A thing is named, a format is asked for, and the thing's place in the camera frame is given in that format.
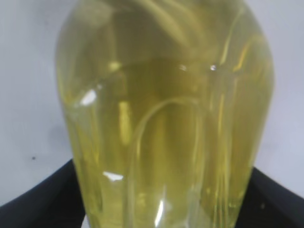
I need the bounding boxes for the yellow tea bottle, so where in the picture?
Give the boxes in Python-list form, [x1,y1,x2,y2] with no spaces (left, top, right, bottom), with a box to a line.
[56,0,274,228]

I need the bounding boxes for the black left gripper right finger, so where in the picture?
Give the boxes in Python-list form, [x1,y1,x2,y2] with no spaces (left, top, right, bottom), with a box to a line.
[235,168,304,228]

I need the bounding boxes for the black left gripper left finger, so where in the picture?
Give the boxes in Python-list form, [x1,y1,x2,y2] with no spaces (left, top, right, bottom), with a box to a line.
[0,161,85,228]

